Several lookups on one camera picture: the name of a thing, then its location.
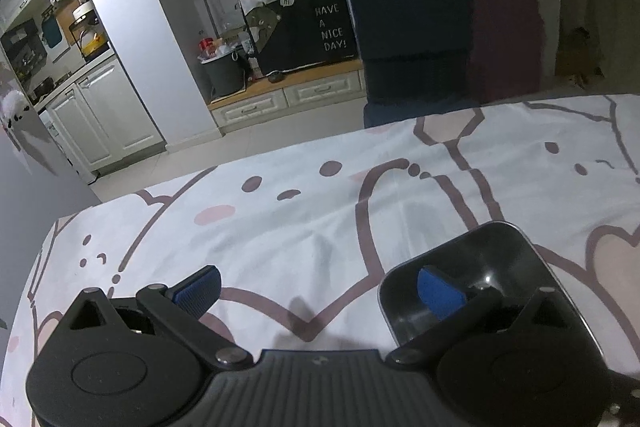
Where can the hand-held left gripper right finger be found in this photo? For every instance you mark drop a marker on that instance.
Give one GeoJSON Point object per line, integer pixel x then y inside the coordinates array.
{"type": "Point", "coordinates": [440, 294]}

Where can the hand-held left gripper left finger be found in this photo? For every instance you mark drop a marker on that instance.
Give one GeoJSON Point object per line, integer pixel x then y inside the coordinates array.
{"type": "Point", "coordinates": [200, 291]}

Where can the steel rectangular container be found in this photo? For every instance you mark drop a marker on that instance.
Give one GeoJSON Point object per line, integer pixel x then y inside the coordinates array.
{"type": "Point", "coordinates": [495, 252]}

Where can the white kitchen base cabinet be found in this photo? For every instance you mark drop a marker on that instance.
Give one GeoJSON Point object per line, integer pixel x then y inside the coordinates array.
{"type": "Point", "coordinates": [105, 117]}

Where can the wooden-top drawer cabinet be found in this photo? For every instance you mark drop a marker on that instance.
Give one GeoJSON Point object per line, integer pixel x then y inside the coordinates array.
{"type": "Point", "coordinates": [290, 97]}

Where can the grey trash bin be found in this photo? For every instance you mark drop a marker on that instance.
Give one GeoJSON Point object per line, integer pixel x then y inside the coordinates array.
{"type": "Point", "coordinates": [225, 74]}

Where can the dark blue chair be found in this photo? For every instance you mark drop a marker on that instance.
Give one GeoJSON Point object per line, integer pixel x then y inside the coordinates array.
{"type": "Point", "coordinates": [410, 47]}

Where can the maroon chair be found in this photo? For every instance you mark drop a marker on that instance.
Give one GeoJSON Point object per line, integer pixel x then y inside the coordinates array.
{"type": "Point", "coordinates": [505, 42]}

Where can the white plush toy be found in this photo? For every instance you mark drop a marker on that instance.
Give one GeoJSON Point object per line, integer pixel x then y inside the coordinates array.
{"type": "Point", "coordinates": [12, 107]}

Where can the yellow pot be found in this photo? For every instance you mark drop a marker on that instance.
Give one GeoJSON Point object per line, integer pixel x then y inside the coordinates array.
{"type": "Point", "coordinates": [94, 43]}

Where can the cardboard box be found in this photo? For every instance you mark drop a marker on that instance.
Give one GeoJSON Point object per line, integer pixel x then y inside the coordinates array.
{"type": "Point", "coordinates": [577, 54]}

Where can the black printed cloth cover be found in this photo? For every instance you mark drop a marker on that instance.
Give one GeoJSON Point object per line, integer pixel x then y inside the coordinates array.
{"type": "Point", "coordinates": [300, 32]}

